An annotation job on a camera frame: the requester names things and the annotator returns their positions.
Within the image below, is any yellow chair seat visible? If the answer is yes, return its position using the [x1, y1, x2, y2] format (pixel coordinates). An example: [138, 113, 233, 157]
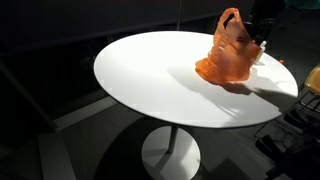
[304, 63, 320, 97]

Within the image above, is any black wire chair frame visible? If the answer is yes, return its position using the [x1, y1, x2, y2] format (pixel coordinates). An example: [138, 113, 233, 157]
[297, 83, 320, 113]

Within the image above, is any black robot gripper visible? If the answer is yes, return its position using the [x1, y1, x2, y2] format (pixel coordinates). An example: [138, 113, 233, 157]
[243, 0, 287, 46]

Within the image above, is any white round table base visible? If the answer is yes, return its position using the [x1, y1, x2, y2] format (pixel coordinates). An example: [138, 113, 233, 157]
[141, 125, 202, 180]

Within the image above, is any thin grey vertical pole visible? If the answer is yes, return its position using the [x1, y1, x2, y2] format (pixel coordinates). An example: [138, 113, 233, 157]
[176, 0, 184, 32]

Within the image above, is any orange plastic carrier bag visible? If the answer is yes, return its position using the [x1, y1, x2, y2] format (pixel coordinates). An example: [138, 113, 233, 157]
[194, 7, 263, 85]

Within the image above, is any white table column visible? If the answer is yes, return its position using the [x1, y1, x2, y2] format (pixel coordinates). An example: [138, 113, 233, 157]
[166, 125, 180, 155]

